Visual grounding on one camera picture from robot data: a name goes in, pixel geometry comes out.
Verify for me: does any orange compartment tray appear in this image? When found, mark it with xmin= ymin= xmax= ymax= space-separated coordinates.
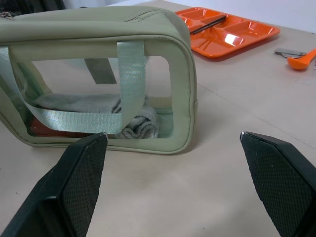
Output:
xmin=174 ymin=7 xmax=281 ymax=60

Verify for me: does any white rolled towel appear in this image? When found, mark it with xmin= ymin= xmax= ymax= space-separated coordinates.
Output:
xmin=118 ymin=106 xmax=158 ymax=141

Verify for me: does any silver metal utensil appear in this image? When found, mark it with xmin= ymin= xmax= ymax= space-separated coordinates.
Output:
xmin=274 ymin=48 xmax=307 ymax=59

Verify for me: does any orange plastic spoon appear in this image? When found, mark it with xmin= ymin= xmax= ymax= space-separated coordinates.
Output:
xmin=287 ymin=48 xmax=316 ymax=71

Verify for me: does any light green toiletry bag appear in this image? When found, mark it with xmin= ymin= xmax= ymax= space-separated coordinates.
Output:
xmin=0 ymin=6 xmax=198 ymax=155

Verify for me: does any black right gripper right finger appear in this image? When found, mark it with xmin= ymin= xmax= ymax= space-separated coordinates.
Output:
xmin=239 ymin=131 xmax=316 ymax=237

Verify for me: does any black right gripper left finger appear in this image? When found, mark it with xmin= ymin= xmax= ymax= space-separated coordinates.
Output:
xmin=0 ymin=132 xmax=109 ymax=237

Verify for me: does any grey folded towel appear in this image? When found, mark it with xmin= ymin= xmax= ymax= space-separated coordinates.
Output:
xmin=34 ymin=93 xmax=122 ymax=115

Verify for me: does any dark chopstick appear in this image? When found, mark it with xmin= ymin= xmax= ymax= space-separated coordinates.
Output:
xmin=190 ymin=16 xmax=227 ymax=35
xmin=189 ymin=15 xmax=226 ymax=34

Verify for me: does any red flat item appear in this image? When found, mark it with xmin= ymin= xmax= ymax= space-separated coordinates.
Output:
xmin=29 ymin=117 xmax=94 ymax=137

